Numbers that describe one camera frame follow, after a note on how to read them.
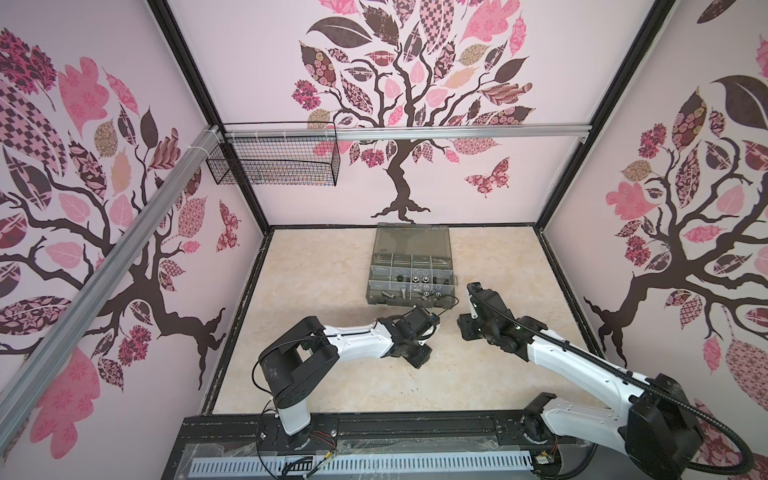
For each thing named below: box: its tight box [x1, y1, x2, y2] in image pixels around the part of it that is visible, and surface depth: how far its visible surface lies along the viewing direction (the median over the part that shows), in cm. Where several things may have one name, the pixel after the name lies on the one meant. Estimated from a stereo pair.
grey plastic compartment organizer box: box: [366, 222, 459, 309], surface depth 105 cm
